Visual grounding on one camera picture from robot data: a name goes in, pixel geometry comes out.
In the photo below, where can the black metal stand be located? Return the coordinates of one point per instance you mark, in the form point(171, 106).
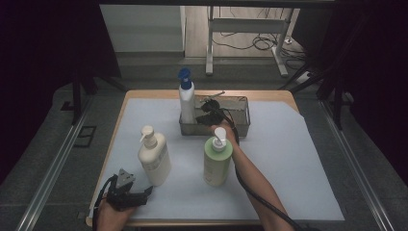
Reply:
point(76, 96)
point(336, 106)

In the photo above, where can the white paper sheet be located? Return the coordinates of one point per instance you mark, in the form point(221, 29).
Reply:
point(288, 150)

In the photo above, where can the white power strip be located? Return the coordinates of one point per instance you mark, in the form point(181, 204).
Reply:
point(304, 78)

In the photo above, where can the cream pump bottle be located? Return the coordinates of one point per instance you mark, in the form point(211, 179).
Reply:
point(155, 157)

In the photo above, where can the aluminium rail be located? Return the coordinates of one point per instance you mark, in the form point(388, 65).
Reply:
point(356, 166)
point(51, 170)

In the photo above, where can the green pump bottle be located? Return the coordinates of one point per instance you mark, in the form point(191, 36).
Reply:
point(217, 163)

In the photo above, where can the dark curtain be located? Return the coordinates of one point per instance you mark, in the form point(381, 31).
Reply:
point(38, 64)
point(381, 80)

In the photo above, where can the white cabinet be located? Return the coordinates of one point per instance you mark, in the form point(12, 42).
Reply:
point(141, 29)

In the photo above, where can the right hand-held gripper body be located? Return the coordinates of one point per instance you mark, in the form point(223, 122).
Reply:
point(218, 112)

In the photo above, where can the person's left hand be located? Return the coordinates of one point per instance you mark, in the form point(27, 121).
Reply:
point(112, 218)

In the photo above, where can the white spray bottle blue trigger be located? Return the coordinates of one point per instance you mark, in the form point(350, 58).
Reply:
point(187, 99)

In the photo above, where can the person's right hand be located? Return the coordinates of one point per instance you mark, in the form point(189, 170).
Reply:
point(229, 133)

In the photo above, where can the metal mesh basket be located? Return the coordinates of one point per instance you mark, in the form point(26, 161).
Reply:
point(237, 125)

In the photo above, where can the white metal desk frame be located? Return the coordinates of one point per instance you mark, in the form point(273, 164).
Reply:
point(247, 25)

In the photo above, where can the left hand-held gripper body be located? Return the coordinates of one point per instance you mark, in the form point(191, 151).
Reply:
point(122, 196)

